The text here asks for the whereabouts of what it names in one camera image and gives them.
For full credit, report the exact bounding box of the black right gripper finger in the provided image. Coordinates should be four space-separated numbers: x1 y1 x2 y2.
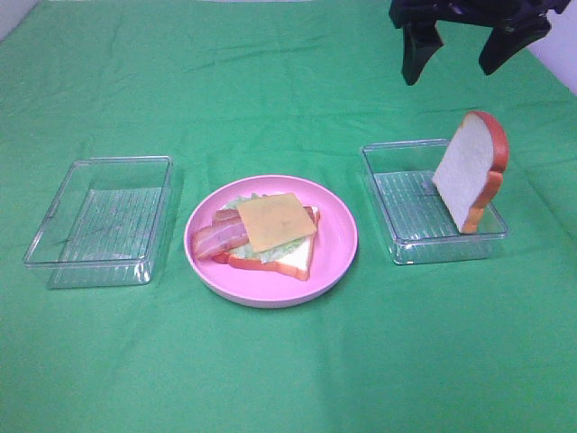
479 20 551 76
402 21 444 86

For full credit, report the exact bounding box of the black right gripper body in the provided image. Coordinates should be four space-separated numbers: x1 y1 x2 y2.
389 0 568 29

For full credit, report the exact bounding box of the toy bread slice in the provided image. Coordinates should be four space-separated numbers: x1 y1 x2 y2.
433 110 509 234
208 209 316 281

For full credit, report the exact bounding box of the yellow toy cheese slice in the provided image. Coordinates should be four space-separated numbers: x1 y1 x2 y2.
236 193 316 253

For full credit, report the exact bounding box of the toy bacon strip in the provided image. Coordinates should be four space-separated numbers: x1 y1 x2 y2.
211 206 319 224
191 222 249 260

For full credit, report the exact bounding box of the toy lettuce leaf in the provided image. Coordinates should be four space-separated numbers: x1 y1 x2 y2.
223 192 304 263

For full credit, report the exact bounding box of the green tablecloth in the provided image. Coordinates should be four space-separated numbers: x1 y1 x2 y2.
1 1 576 432

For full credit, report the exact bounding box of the right clear plastic tray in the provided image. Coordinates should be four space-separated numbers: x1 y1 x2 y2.
361 139 508 265

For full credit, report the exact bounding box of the clear plastic tray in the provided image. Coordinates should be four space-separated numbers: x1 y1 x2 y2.
361 139 508 265
23 156 173 289

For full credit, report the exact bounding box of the pink round plate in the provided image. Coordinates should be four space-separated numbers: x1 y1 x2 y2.
184 174 358 309

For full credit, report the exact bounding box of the left clear plastic tray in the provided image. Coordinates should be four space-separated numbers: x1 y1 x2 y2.
23 156 173 289

